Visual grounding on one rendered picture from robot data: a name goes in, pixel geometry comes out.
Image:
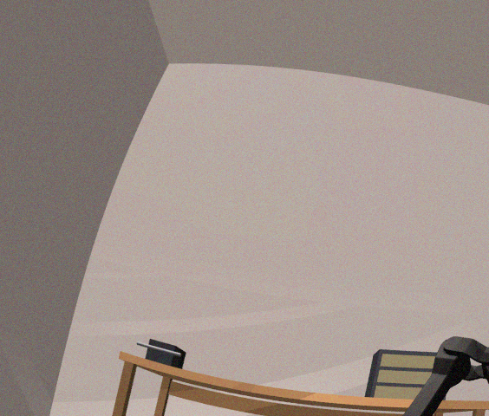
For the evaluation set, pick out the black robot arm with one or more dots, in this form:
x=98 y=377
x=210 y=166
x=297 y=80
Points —
x=451 y=366

